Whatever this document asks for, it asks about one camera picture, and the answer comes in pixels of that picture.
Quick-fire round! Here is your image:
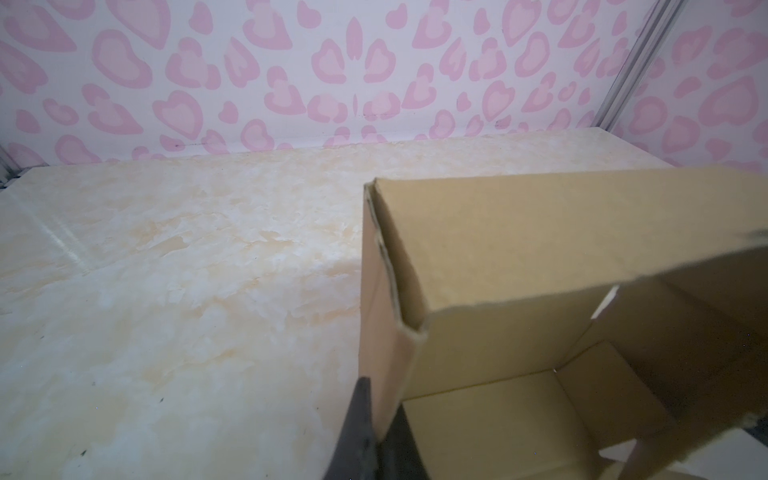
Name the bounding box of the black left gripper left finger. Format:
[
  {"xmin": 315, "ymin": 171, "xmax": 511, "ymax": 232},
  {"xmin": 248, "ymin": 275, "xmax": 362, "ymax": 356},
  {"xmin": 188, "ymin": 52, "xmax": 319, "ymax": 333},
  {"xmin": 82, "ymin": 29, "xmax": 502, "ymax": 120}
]
[{"xmin": 323, "ymin": 377, "xmax": 378, "ymax": 480}]

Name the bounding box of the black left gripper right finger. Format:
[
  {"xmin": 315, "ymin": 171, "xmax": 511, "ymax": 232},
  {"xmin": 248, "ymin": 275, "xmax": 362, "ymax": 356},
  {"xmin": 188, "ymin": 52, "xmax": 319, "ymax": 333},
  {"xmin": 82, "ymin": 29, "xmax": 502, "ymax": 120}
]
[{"xmin": 376, "ymin": 405, "xmax": 429, "ymax": 480}]

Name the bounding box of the brown cardboard paper box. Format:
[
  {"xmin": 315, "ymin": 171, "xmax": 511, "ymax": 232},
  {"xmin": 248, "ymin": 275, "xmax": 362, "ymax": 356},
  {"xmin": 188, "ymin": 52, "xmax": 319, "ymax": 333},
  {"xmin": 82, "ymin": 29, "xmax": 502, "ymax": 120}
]
[{"xmin": 358, "ymin": 167, "xmax": 767, "ymax": 479}]

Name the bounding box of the aluminium frame post left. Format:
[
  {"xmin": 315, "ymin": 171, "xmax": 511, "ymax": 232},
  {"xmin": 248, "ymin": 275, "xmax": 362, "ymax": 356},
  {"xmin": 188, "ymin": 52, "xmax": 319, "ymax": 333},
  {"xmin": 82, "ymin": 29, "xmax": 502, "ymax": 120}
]
[{"xmin": 0, "ymin": 147, "xmax": 25, "ymax": 189}]

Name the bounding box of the aluminium frame post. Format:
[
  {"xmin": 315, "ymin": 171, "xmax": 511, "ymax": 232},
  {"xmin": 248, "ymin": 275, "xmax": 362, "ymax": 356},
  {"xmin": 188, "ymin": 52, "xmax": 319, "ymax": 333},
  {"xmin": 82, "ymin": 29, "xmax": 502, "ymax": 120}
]
[
  {"xmin": 0, "ymin": 147, "xmax": 25, "ymax": 189},
  {"xmin": 592, "ymin": 0, "xmax": 688, "ymax": 132}
]

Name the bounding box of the aluminium frame post right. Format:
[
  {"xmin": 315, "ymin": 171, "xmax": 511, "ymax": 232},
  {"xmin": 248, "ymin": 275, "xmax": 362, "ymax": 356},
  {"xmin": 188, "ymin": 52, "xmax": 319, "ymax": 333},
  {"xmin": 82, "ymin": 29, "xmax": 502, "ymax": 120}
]
[{"xmin": 592, "ymin": 0, "xmax": 688, "ymax": 132}]

